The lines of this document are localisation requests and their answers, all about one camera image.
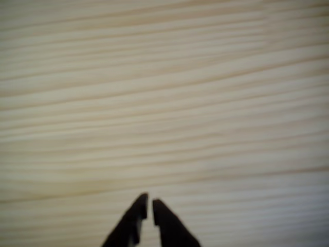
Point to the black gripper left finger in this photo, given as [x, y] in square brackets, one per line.
[129, 223]

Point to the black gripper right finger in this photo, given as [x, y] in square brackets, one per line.
[171, 226]

